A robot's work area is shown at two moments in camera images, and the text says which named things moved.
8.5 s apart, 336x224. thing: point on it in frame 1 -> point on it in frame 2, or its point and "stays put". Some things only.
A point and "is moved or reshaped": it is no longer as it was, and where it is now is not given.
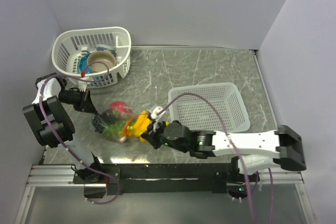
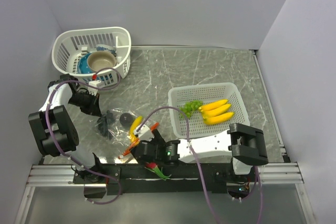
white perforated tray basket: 197,115 stays put
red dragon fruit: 121,106 -> 153,167
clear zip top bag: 120,122 is moved or reshaped
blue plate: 83,65 stays put
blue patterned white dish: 106,48 stays put
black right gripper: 151,136 -> 158,139
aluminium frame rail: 41,175 stays put
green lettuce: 113,128 -> 189,106
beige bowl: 103,56 stays put
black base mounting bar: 163,178 stays put
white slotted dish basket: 69,46 stays put
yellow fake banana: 140,125 -> 216,112
